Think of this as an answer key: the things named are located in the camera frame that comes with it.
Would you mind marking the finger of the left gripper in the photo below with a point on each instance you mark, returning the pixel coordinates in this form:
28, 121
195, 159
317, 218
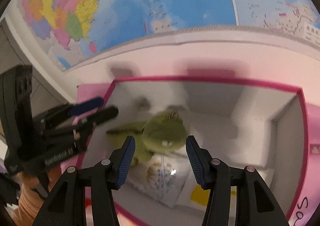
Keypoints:
84, 126
63, 112

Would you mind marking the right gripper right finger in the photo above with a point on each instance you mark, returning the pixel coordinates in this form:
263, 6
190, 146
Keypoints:
255, 203

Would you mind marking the left hand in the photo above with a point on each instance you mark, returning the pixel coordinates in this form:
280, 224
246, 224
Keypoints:
51, 177

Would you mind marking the pink cardboard box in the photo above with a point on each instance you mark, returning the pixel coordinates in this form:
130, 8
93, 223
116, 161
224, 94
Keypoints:
212, 141

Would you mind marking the orange sleeve forearm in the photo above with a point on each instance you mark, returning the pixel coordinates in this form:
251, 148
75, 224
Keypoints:
29, 203

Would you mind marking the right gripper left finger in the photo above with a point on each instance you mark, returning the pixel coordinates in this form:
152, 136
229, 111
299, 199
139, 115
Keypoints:
65, 204

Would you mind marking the cotton swab bag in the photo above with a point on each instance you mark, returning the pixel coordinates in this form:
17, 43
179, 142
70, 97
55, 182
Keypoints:
162, 178

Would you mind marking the green frog plush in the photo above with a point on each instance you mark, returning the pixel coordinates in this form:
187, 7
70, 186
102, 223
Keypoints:
162, 133

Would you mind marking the colourful wall map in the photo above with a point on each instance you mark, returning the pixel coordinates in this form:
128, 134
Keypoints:
72, 31

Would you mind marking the pink floral table cloth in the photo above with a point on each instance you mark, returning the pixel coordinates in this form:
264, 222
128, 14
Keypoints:
307, 165

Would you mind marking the yellow duck packet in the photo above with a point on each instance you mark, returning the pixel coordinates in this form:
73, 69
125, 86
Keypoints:
201, 197

